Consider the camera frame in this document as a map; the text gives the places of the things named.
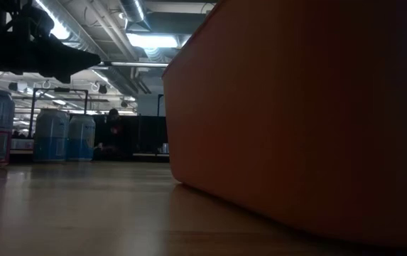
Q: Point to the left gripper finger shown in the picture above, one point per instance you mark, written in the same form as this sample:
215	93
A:
68	60

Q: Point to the silver and blue soda can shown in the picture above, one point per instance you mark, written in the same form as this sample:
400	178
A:
82	142
50	142

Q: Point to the orange plastic bin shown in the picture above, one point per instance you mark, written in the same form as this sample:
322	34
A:
295	124

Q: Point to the ceiling tube light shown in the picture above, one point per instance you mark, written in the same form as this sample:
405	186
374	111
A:
139	64

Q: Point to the person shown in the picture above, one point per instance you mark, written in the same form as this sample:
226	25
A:
113	131

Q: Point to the rectangular ceiling light panel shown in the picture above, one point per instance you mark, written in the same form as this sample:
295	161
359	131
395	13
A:
153	41

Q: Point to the white tray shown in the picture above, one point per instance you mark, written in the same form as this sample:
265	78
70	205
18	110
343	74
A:
22	144

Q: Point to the black partition screen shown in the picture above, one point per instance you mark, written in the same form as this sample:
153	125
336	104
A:
146	135

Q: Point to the ribbed silver air duct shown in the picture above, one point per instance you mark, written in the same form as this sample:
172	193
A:
82	35

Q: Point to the black metal frame stand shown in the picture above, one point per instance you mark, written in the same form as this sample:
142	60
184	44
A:
61	89

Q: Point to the round silver air duct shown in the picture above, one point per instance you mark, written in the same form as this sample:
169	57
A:
132	9

